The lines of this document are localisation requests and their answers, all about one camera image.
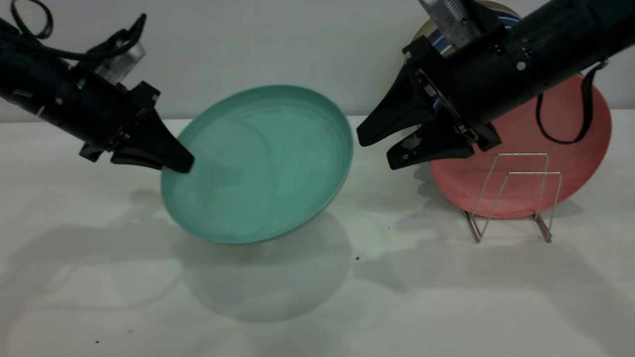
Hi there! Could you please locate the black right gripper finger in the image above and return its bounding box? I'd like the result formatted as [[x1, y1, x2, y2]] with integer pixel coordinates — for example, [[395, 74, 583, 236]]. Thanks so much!
[[386, 119, 474, 171], [356, 65, 436, 147]]

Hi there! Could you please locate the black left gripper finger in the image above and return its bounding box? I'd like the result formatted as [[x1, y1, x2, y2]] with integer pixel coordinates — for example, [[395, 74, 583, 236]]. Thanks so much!
[[110, 148, 164, 171], [122, 109, 195, 174]]

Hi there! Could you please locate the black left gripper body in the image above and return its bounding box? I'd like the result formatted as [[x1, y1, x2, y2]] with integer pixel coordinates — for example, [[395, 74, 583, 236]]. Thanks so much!
[[79, 82, 161, 162]]

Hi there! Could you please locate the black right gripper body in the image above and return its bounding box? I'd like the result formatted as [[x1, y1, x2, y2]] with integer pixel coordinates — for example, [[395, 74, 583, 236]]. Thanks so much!
[[403, 27, 521, 152]]

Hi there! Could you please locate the green round plate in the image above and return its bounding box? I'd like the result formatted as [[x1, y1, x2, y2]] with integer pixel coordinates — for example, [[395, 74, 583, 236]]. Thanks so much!
[[160, 85, 354, 245]]

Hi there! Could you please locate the teal blue round plate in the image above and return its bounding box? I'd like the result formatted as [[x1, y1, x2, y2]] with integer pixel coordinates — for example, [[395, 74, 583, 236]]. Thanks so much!
[[435, 19, 522, 56]]

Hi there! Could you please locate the beige round plate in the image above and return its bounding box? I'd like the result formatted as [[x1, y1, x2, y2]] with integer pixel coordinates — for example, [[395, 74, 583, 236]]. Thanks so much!
[[412, 0, 519, 44]]

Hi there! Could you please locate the pink round plate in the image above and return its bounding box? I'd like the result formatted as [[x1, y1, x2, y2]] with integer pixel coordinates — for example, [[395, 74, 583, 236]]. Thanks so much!
[[431, 74, 612, 220]]

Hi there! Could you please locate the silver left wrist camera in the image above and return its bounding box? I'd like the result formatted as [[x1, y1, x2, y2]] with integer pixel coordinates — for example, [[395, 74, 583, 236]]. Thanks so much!
[[94, 42, 147, 86]]

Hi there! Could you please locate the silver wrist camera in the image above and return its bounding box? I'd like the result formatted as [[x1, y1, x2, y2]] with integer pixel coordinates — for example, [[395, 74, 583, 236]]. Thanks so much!
[[94, 42, 147, 86], [419, 0, 483, 50]]

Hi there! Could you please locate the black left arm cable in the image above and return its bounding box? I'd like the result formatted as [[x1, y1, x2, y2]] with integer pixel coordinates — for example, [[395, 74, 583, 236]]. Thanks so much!
[[10, 0, 147, 64]]

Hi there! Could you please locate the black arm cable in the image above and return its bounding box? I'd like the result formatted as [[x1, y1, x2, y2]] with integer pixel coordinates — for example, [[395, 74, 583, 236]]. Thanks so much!
[[10, 0, 147, 64], [536, 59, 609, 145]]

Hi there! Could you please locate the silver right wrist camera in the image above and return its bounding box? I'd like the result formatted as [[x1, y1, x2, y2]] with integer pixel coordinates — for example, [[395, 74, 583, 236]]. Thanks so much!
[[419, 0, 483, 50]]

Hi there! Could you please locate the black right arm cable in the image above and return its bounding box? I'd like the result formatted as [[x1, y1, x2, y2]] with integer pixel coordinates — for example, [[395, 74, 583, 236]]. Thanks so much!
[[536, 59, 609, 145]]

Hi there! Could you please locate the metal wire plate rack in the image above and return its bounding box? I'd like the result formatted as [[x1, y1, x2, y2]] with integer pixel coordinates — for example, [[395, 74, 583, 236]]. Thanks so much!
[[462, 153, 563, 244]]

